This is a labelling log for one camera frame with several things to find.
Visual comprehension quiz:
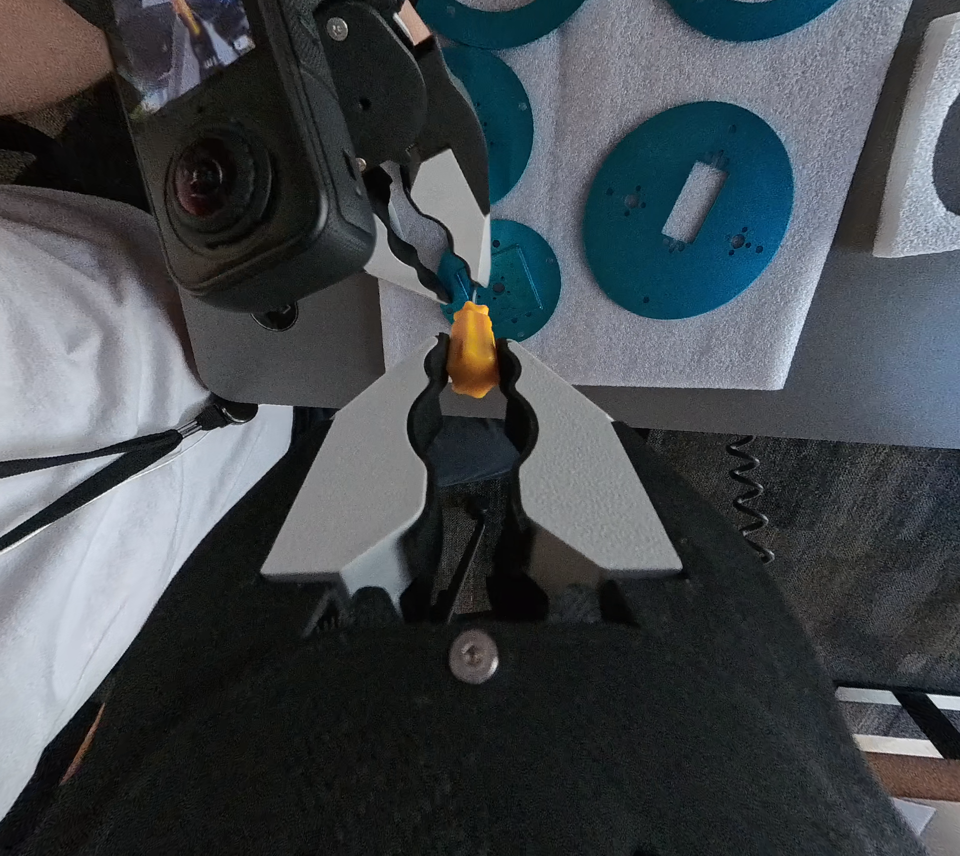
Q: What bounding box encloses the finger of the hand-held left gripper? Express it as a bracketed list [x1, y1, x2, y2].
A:
[407, 147, 494, 287]
[363, 165, 451, 307]

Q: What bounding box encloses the black lanyard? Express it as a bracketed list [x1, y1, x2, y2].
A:
[0, 400, 260, 553]

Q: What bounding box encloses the orange-handled screwdriver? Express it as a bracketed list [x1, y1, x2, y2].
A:
[447, 301, 498, 396]

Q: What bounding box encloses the person's left forearm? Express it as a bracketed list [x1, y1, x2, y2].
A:
[0, 0, 114, 115]

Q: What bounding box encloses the white foam sheet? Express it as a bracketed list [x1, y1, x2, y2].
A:
[345, 0, 948, 392]

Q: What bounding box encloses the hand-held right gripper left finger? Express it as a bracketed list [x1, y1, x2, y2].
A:
[261, 337, 451, 596]

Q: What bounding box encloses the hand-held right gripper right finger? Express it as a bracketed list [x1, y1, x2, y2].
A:
[498, 339, 684, 583]

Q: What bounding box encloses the large blue disc rectangular cutout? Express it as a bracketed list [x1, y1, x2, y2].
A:
[583, 101, 795, 319]

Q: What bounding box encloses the blue round plate with bracket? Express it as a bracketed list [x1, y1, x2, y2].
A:
[437, 220, 562, 345]

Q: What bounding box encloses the black coiled cable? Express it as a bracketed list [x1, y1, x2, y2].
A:
[726, 435, 775, 563]

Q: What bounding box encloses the small blue round disc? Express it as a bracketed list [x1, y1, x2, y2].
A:
[442, 46, 535, 205]

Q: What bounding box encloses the white foam block round hole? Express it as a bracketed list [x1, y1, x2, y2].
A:
[873, 12, 960, 259]

